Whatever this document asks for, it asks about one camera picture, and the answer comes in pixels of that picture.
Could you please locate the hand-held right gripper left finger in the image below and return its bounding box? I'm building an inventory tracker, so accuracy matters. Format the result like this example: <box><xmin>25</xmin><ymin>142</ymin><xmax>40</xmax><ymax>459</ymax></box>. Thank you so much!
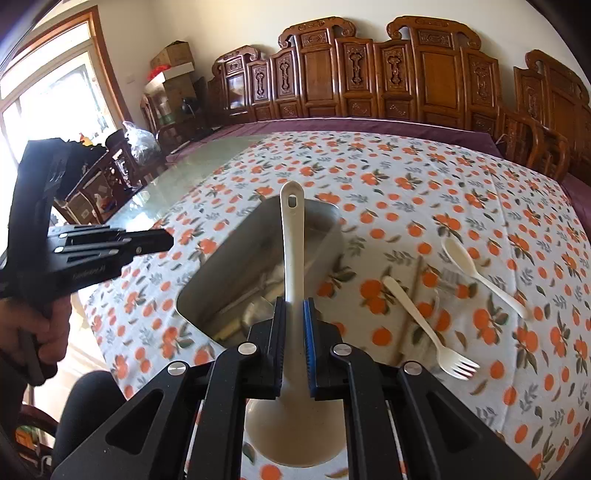
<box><xmin>51</xmin><ymin>298</ymin><xmax>289</xmax><ymax>480</ymax></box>

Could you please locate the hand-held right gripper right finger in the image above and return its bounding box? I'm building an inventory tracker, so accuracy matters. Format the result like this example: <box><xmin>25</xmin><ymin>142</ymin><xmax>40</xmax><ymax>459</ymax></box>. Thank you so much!
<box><xmin>302</xmin><ymin>298</ymin><xmax>539</xmax><ymax>480</ymax></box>

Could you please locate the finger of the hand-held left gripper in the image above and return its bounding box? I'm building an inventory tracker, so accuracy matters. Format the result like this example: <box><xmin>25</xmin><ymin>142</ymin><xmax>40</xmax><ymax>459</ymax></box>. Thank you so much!
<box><xmin>52</xmin><ymin>244</ymin><xmax>172</xmax><ymax>260</ymax></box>
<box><xmin>48</xmin><ymin>225</ymin><xmax>175</xmax><ymax>246</ymax></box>

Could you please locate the metal spoon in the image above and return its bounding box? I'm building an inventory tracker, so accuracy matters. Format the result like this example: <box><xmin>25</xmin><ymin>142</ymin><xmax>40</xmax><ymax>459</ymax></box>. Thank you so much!
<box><xmin>240</xmin><ymin>300</ymin><xmax>274</xmax><ymax>329</ymax></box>

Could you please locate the white plastic ladle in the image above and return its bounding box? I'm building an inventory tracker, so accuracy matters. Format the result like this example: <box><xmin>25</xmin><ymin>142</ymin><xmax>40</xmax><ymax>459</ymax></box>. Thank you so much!
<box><xmin>244</xmin><ymin>181</ymin><xmax>346</xmax><ymax>467</ymax></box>

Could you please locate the metal rectangular tray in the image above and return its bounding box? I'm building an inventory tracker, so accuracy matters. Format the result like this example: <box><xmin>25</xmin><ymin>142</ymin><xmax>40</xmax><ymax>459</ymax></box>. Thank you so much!
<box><xmin>175</xmin><ymin>196</ymin><xmax>347</xmax><ymax>348</ymax></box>

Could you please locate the person's left hand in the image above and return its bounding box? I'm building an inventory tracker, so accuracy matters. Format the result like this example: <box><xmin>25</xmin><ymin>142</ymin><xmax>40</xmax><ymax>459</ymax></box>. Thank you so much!
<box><xmin>0</xmin><ymin>294</ymin><xmax>71</xmax><ymax>370</ymax></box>

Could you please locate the dark wooden chair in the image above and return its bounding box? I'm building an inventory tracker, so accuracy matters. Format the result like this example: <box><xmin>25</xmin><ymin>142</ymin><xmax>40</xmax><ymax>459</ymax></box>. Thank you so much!
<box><xmin>53</xmin><ymin>134</ymin><xmax>155</xmax><ymax>224</ymax></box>

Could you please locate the clear plastic bag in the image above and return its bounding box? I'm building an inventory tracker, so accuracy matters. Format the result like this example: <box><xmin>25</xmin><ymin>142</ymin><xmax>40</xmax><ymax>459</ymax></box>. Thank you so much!
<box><xmin>122</xmin><ymin>121</ymin><xmax>161</xmax><ymax>165</ymax></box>

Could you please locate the black clothes pile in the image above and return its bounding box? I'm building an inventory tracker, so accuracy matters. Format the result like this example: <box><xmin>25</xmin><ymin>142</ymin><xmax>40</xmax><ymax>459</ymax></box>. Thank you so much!
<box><xmin>69</xmin><ymin>130</ymin><xmax>126</xmax><ymax>154</ymax></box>

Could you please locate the white plastic fork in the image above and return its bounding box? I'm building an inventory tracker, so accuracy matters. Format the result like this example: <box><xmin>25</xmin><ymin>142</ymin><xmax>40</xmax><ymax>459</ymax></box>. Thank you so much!
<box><xmin>382</xmin><ymin>276</ymin><xmax>481</xmax><ymax>381</ymax></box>

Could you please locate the glass front cabinet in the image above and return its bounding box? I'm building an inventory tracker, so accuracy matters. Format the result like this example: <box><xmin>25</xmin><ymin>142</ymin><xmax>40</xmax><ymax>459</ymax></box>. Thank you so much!
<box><xmin>140</xmin><ymin>74</ymin><xmax>209</xmax><ymax>137</ymax></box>

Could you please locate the person's leg in black trousers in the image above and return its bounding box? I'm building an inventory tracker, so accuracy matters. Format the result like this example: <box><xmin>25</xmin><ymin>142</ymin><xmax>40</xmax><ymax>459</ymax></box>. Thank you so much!
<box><xmin>51</xmin><ymin>371</ymin><xmax>131</xmax><ymax>468</ymax></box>

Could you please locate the wooden framed balcony door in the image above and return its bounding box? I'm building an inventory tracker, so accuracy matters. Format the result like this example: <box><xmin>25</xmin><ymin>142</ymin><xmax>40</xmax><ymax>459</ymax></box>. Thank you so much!
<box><xmin>0</xmin><ymin>7</ymin><xmax>131</xmax><ymax>155</ymax></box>

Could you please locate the white box with red flowers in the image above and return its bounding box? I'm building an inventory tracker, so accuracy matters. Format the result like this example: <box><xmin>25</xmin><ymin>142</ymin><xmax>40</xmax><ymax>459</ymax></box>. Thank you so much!
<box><xmin>144</xmin><ymin>62</ymin><xmax>195</xmax><ymax>87</ymax></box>

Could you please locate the white plastic spoon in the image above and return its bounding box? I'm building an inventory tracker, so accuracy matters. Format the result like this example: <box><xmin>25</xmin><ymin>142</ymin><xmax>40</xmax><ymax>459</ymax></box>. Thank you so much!
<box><xmin>441</xmin><ymin>237</ymin><xmax>533</xmax><ymax>321</ymax></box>

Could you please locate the brown cardboard box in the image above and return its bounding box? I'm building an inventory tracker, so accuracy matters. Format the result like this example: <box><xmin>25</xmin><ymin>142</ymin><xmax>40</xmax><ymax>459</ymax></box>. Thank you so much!
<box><xmin>150</xmin><ymin>41</ymin><xmax>194</xmax><ymax>70</ymax></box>

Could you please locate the orange print tablecloth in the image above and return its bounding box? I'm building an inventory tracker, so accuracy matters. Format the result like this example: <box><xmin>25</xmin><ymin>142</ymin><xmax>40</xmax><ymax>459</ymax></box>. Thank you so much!
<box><xmin>83</xmin><ymin>131</ymin><xmax>591</xmax><ymax>480</ymax></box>

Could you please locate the purple sofa cushion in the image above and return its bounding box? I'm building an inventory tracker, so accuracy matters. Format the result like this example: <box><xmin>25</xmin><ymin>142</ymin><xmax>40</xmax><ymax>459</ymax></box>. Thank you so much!
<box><xmin>166</xmin><ymin>117</ymin><xmax>498</xmax><ymax>154</ymax></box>

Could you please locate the long carved wooden sofa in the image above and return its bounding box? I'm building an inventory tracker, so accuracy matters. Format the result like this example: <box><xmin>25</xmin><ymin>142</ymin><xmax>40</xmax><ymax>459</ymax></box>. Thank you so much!
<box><xmin>205</xmin><ymin>16</ymin><xmax>542</xmax><ymax>171</ymax></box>

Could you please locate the purple armchair cushion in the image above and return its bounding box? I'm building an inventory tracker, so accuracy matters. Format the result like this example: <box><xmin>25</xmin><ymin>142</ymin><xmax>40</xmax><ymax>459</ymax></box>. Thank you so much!
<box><xmin>560</xmin><ymin>172</ymin><xmax>591</xmax><ymax>206</ymax></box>

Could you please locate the carved wooden armchair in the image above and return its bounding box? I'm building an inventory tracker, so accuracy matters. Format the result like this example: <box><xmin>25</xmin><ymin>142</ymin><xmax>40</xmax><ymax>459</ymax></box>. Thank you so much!
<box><xmin>513</xmin><ymin>50</ymin><xmax>591</xmax><ymax>185</ymax></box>

